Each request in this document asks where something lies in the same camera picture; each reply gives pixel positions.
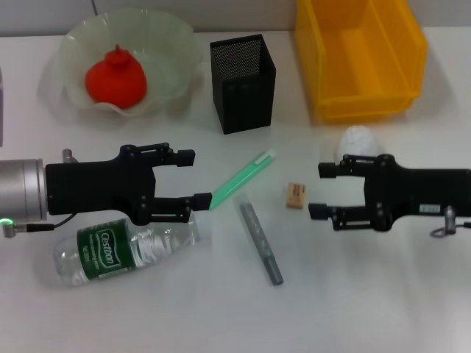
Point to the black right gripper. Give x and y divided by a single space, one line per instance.
416 191

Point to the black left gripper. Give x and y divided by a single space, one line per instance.
95 187

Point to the mint green pen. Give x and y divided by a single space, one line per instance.
239 176

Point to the white paper ball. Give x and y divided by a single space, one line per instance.
357 141

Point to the clear green-label water bottle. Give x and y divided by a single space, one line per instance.
103 253

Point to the orange toy fruit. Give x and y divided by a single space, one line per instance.
114 81

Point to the beige eraser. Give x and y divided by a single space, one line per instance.
296 195

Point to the grey pen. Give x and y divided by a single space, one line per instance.
259 242

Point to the black mesh pen holder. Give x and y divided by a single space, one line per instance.
243 103

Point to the translucent wavy fruit plate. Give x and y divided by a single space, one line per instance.
169 55

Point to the yellow plastic bin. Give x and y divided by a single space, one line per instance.
368 73

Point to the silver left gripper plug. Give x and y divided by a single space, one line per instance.
68 155

